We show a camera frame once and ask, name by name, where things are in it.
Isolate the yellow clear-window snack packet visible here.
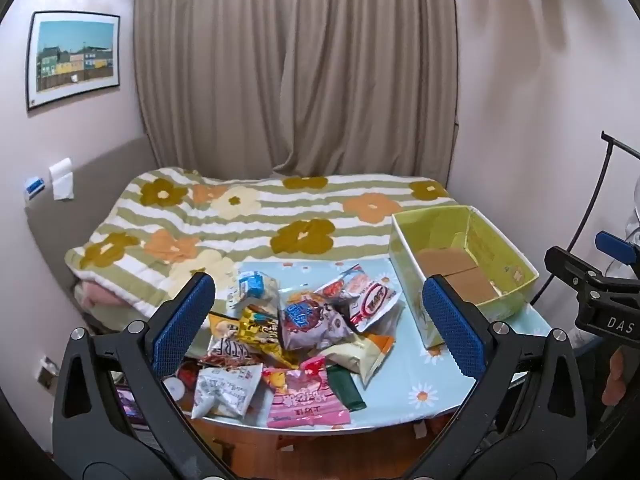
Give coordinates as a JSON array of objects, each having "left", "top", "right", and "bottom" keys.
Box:
[{"left": 207, "top": 314, "right": 237, "bottom": 339}]

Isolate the cream and orange snack packet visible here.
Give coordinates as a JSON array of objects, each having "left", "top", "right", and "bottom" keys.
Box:
[{"left": 307, "top": 332, "right": 396, "bottom": 388}]

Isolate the person's right hand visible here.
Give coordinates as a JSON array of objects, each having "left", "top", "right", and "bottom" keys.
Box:
[{"left": 602, "top": 347, "right": 627, "bottom": 407}]

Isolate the yellow chocolate snack packet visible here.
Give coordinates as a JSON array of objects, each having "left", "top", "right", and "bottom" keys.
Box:
[{"left": 220, "top": 305, "right": 301, "bottom": 368}]

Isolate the beige curtain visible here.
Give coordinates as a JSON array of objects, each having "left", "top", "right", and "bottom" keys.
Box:
[{"left": 132, "top": 0, "right": 461, "bottom": 186}]

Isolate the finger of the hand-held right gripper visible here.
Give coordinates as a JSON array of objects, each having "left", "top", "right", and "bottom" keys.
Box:
[
  {"left": 545, "top": 246, "right": 618, "bottom": 291},
  {"left": 595, "top": 231, "right": 640, "bottom": 281}
]

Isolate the green cardboard box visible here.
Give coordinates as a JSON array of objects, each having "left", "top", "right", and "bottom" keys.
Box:
[{"left": 390, "top": 205, "right": 540, "bottom": 350}]

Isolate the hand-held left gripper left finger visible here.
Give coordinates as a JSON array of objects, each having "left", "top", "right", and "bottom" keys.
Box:
[{"left": 52, "top": 271, "right": 236, "bottom": 480}]

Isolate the pink pillow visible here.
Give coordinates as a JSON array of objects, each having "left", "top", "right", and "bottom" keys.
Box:
[{"left": 75, "top": 280, "right": 127, "bottom": 309}]

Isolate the red and white snack packet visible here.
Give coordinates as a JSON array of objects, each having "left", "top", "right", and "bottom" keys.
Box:
[{"left": 312, "top": 264, "right": 406, "bottom": 333}]

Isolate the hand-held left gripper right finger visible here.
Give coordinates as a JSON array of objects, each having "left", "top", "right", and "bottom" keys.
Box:
[{"left": 405, "top": 274, "right": 588, "bottom": 480}]

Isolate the white tissue paper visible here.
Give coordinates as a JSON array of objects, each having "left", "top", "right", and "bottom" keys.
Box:
[{"left": 48, "top": 157, "right": 76, "bottom": 201}]

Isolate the dark blue red snack packet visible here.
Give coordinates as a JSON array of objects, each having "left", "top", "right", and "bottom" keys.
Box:
[{"left": 277, "top": 287, "right": 368, "bottom": 351}]

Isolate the blue and white snack packet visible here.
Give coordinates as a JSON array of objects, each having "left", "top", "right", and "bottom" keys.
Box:
[{"left": 226, "top": 270, "right": 280, "bottom": 318}]

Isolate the dark green snack packet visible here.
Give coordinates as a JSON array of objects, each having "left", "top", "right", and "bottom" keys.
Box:
[{"left": 326, "top": 364, "right": 367, "bottom": 413}]

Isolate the pink snack packet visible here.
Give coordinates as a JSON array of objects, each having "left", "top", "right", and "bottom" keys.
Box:
[{"left": 262, "top": 360, "right": 351, "bottom": 429}]

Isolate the brown white striped snack packet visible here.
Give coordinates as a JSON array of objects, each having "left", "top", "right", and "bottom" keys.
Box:
[{"left": 207, "top": 335, "right": 273, "bottom": 362}]

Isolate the framed houses picture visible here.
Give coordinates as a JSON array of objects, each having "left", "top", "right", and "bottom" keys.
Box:
[{"left": 26, "top": 11, "right": 122, "bottom": 112}]

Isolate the grey padded headboard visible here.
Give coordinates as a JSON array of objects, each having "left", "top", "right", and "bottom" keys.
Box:
[{"left": 25, "top": 132, "right": 158, "bottom": 333}]

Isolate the light blue daisy tablecloth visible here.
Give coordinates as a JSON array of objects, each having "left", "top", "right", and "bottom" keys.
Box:
[{"left": 190, "top": 257, "right": 553, "bottom": 431}]

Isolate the black metal rack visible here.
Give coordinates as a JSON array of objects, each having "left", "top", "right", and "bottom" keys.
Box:
[{"left": 530, "top": 131, "right": 640, "bottom": 306}]

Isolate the green striped floral blanket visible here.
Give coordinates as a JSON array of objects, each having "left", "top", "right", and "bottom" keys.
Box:
[{"left": 64, "top": 167, "right": 461, "bottom": 321}]

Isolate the wall socket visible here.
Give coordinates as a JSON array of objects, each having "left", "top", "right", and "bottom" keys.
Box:
[{"left": 34, "top": 355, "right": 62, "bottom": 389}]

